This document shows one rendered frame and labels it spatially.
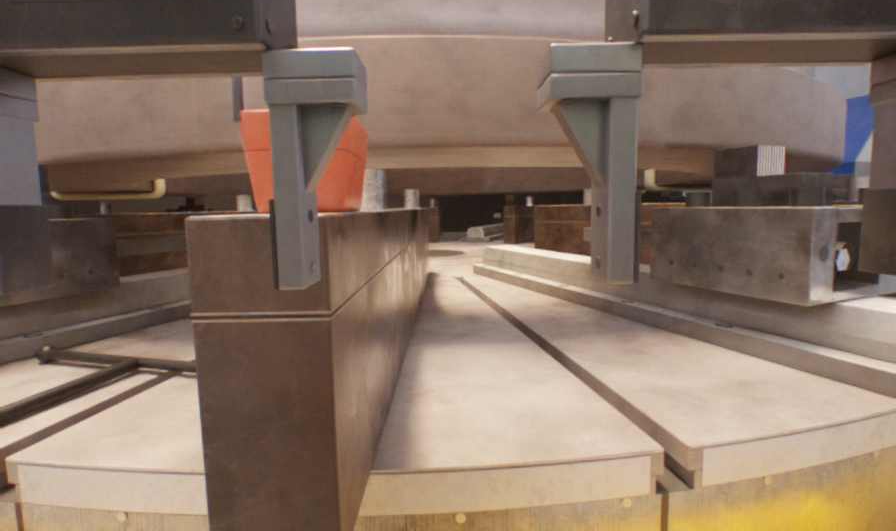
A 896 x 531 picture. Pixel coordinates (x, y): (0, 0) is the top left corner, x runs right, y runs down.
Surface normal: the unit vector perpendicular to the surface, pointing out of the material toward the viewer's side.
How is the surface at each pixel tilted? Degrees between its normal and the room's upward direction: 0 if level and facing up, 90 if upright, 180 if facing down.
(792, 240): 90
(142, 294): 72
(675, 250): 90
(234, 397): 90
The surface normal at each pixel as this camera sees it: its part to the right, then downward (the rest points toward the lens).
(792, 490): 0.25, 0.09
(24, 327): 0.92, 0.02
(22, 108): 1.00, -0.02
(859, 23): 0.00, 0.10
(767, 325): -0.93, 0.05
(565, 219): -0.71, 0.08
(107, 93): -0.29, 0.10
